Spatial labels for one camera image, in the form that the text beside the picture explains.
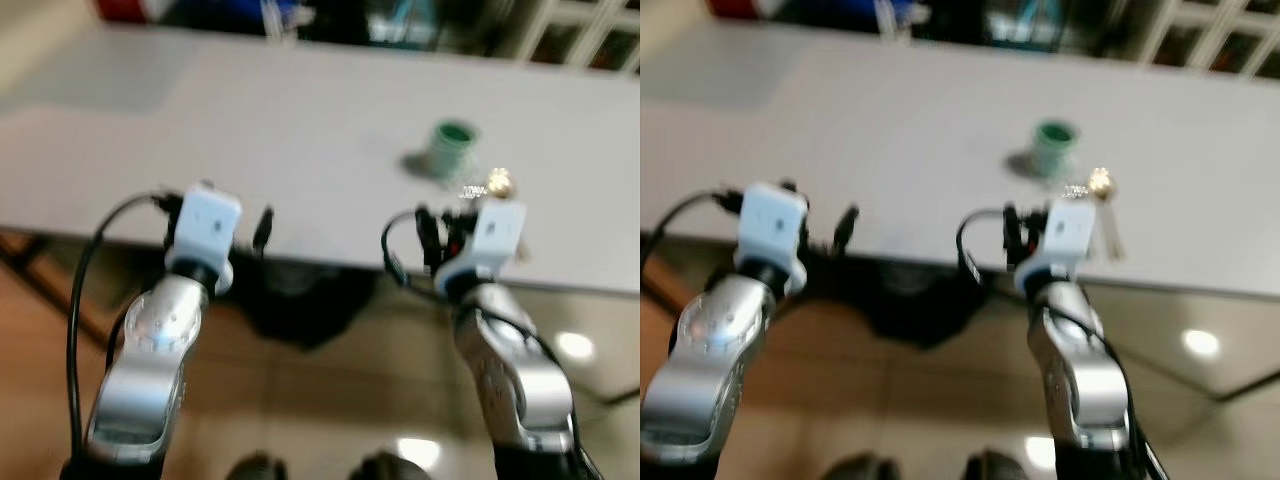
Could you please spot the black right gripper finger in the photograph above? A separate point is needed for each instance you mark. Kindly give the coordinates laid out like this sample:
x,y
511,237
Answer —
x,y
426,232
847,228
1011,232
264,230

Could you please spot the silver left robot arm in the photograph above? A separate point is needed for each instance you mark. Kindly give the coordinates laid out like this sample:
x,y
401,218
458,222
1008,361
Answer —
x,y
150,350
715,350

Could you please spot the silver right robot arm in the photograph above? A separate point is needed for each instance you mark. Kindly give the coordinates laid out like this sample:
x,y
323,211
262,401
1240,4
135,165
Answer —
x,y
520,380
1085,380

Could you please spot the gold spoon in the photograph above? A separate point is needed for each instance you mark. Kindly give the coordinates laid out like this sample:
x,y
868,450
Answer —
x,y
1101,183
499,183

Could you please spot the black chair seat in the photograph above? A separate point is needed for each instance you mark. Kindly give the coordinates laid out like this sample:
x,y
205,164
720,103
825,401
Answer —
x,y
295,300
925,300

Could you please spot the green cup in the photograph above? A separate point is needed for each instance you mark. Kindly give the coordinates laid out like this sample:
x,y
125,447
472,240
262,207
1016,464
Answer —
x,y
1054,148
455,150

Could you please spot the red and blue box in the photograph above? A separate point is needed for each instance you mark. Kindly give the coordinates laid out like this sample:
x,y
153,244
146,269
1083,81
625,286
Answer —
x,y
190,12
800,10

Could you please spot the black right robot foot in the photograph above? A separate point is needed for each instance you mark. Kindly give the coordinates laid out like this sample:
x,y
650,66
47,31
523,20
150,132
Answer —
x,y
388,467
1000,466

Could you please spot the black robot foot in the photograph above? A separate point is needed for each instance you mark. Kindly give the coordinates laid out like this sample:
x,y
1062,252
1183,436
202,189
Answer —
x,y
860,468
1000,466
388,467
256,467

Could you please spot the black left robot foot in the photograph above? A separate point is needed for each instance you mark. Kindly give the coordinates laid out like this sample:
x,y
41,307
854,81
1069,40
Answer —
x,y
860,468
256,467

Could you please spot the white lattice cabinet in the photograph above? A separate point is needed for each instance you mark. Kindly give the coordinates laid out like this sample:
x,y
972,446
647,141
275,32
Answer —
x,y
1215,35
585,35

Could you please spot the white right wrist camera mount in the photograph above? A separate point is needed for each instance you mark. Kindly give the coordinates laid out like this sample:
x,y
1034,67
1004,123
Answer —
x,y
1062,238
492,240

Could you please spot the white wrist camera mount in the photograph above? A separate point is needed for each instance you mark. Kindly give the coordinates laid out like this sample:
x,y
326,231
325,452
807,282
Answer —
x,y
772,225
492,240
208,228
1062,238

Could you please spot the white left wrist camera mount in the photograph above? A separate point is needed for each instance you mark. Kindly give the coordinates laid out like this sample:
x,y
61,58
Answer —
x,y
208,228
772,225

